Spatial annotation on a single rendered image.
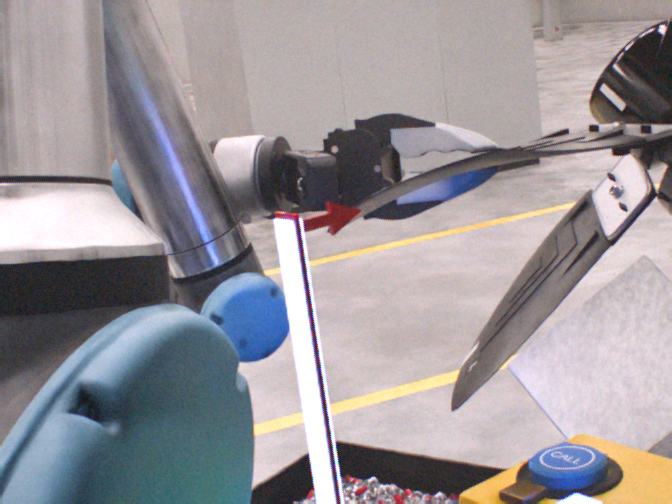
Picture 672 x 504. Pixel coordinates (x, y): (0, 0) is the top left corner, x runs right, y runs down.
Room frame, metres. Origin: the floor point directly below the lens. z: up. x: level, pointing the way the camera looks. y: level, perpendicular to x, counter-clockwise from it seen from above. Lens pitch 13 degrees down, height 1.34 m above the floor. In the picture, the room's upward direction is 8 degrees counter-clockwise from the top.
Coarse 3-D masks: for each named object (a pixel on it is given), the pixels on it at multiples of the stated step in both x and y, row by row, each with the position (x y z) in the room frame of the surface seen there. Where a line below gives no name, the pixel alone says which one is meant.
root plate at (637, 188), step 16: (624, 160) 1.07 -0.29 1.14; (624, 176) 1.06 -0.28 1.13; (640, 176) 1.03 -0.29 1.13; (608, 192) 1.07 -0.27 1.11; (624, 192) 1.04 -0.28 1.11; (640, 192) 1.01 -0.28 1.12; (608, 208) 1.05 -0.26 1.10; (640, 208) 1.00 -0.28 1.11; (608, 224) 1.03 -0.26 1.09; (624, 224) 1.01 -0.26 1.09
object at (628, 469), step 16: (608, 448) 0.58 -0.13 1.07; (624, 448) 0.57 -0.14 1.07; (528, 464) 0.57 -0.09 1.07; (608, 464) 0.55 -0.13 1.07; (624, 464) 0.55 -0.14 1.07; (640, 464) 0.55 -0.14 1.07; (656, 464) 0.55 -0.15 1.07; (496, 480) 0.56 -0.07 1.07; (512, 480) 0.55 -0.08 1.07; (528, 480) 0.55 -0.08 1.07; (608, 480) 0.53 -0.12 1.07; (624, 480) 0.54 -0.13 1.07; (640, 480) 0.53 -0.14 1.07; (656, 480) 0.53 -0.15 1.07; (464, 496) 0.55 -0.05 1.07; (480, 496) 0.54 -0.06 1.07; (496, 496) 0.54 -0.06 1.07; (560, 496) 0.53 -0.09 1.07; (592, 496) 0.52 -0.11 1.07; (608, 496) 0.52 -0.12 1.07; (624, 496) 0.52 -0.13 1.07; (640, 496) 0.52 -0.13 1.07; (656, 496) 0.51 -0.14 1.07
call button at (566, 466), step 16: (560, 448) 0.56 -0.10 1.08; (576, 448) 0.56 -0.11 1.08; (592, 448) 0.56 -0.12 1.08; (544, 464) 0.55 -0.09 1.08; (560, 464) 0.54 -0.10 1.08; (576, 464) 0.54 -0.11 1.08; (592, 464) 0.54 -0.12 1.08; (544, 480) 0.54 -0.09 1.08; (560, 480) 0.53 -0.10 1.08; (576, 480) 0.53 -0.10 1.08; (592, 480) 0.53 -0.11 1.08
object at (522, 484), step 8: (520, 480) 0.54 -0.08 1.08; (504, 488) 0.53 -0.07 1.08; (512, 488) 0.53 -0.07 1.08; (520, 488) 0.53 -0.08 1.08; (528, 488) 0.53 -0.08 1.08; (536, 488) 0.53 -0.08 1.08; (544, 488) 0.53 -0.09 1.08; (504, 496) 0.53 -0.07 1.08; (512, 496) 0.53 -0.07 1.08; (520, 496) 0.52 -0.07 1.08; (528, 496) 0.52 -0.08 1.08; (536, 496) 0.52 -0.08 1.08; (544, 496) 0.53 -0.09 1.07
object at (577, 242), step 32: (576, 224) 1.08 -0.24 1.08; (544, 256) 1.10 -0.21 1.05; (576, 256) 1.04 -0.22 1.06; (512, 288) 1.14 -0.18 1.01; (544, 288) 1.06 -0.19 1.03; (512, 320) 1.08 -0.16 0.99; (544, 320) 1.02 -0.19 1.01; (480, 352) 1.10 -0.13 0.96; (512, 352) 1.02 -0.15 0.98; (480, 384) 1.03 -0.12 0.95
